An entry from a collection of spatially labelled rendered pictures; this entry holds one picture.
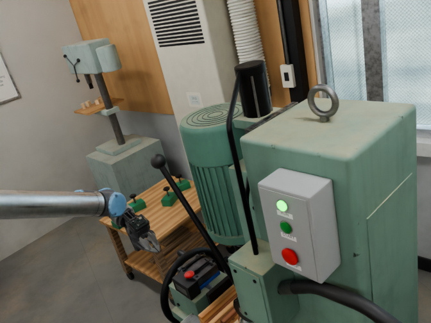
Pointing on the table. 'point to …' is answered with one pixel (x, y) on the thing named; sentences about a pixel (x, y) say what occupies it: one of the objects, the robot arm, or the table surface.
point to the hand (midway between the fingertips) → (156, 251)
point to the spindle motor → (214, 168)
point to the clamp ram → (218, 289)
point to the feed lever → (158, 162)
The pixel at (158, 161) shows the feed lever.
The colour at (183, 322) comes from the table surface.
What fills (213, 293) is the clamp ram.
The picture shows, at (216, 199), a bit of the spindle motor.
